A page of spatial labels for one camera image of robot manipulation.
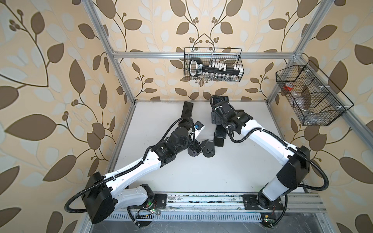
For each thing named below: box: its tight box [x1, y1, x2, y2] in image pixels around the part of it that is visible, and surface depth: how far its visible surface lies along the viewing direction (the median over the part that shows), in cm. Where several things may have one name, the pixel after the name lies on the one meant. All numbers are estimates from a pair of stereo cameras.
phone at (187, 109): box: [181, 100, 194, 118], surface depth 101 cm
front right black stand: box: [202, 140, 216, 158], surface depth 90 cm
